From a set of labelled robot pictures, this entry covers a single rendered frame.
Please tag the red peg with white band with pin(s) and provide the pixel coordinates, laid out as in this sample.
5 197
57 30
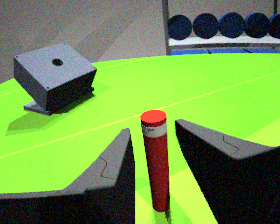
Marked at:
154 125

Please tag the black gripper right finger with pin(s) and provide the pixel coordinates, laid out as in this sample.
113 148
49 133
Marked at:
240 179

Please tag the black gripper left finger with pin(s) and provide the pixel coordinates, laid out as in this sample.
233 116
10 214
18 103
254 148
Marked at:
103 194

